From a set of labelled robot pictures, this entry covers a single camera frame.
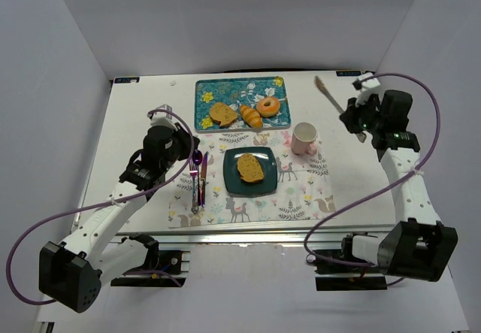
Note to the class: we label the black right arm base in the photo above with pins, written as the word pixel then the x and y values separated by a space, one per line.
pixel 334 277

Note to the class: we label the dark teal square plate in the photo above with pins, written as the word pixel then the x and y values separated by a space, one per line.
pixel 235 186

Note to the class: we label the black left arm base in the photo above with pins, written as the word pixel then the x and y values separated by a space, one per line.
pixel 164 267

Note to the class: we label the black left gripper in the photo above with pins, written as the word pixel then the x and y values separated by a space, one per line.
pixel 186 142

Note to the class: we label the orange striped croissant roll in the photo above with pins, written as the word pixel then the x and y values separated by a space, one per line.
pixel 250 116

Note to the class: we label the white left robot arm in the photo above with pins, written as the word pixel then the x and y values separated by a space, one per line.
pixel 73 271

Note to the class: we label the pink ceramic mug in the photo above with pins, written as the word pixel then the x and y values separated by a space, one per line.
pixel 303 139

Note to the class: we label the purple iridescent fork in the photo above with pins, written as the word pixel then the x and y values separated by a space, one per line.
pixel 193 170

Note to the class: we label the purple iridescent spoon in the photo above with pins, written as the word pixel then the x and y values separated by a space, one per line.
pixel 197 159

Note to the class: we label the teal floral tray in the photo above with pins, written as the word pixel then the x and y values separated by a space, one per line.
pixel 237 91

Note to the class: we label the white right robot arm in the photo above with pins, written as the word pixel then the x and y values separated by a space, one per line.
pixel 420 245

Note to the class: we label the animal print placemat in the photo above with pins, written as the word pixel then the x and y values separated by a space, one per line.
pixel 303 187

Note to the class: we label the iridescent table knife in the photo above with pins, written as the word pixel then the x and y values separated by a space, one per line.
pixel 202 180

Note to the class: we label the orange sugared bagel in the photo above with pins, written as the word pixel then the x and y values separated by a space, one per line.
pixel 268 107

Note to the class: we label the silver metal tongs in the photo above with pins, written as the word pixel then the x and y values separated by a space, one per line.
pixel 321 87

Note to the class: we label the brown bread slice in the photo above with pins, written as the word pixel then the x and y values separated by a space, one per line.
pixel 250 169
pixel 222 114

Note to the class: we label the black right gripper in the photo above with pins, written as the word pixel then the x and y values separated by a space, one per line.
pixel 351 113

